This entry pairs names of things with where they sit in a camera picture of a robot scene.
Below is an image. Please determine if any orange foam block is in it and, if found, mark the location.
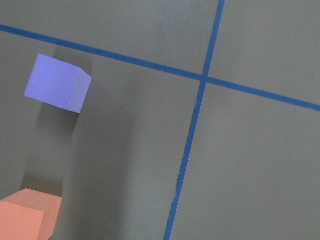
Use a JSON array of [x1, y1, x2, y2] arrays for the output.
[[0, 188, 63, 240]]

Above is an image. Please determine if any purple foam block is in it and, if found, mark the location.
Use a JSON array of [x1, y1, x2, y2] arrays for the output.
[[24, 54, 92, 114]]

